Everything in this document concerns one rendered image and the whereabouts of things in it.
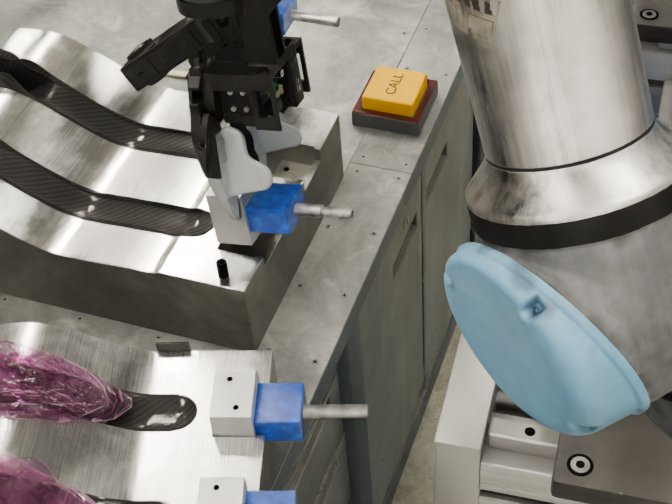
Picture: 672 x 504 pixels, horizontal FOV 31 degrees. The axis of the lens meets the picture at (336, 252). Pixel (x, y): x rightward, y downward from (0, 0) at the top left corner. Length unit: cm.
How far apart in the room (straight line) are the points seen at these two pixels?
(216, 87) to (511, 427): 38
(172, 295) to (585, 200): 63
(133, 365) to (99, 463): 11
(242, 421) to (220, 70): 29
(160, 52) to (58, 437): 33
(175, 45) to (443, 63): 51
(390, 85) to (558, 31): 82
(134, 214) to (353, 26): 47
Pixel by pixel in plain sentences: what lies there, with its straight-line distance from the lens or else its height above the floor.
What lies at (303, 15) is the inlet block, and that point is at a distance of 132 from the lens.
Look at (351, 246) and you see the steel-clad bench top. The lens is 123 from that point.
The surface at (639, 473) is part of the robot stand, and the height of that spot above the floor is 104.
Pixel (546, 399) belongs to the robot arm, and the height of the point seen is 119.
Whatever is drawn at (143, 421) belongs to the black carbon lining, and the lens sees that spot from 106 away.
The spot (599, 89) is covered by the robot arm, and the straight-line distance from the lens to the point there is 57.
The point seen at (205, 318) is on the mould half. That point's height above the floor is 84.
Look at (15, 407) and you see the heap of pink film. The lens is 103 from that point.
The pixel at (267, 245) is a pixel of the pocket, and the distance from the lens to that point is 116.
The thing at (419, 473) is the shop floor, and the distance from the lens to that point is 202.
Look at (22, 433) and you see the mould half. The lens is 102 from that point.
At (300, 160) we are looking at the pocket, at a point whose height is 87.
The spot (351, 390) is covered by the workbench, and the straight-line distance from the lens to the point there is 146.
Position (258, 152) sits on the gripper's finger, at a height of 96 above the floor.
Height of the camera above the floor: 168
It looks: 46 degrees down
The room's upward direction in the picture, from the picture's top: 5 degrees counter-clockwise
